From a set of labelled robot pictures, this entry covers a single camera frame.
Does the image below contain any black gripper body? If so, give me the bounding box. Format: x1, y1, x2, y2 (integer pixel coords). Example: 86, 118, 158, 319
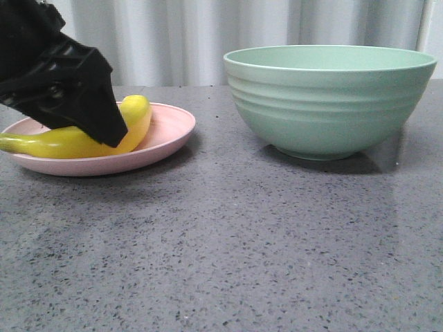
1, 1, 66, 90

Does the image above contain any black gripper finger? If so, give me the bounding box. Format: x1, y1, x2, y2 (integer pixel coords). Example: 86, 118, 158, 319
1, 33, 128, 147

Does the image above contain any yellow banana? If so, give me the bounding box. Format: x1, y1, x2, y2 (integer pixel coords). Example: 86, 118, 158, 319
1, 95, 152, 159

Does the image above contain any pink plate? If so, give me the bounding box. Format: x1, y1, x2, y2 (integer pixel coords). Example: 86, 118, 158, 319
6, 103, 196, 176

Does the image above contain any green ribbed bowl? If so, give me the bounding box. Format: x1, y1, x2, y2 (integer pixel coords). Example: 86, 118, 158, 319
224, 45, 437, 160

